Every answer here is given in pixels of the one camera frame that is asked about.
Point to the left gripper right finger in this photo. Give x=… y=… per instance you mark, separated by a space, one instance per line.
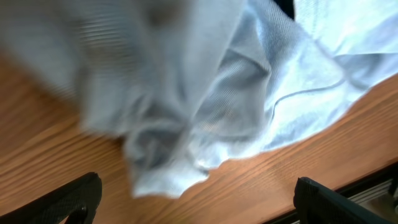
x=317 y=204

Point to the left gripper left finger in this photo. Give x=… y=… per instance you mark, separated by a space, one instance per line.
x=74 y=202

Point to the light blue t-shirt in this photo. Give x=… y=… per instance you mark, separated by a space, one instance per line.
x=188 y=85

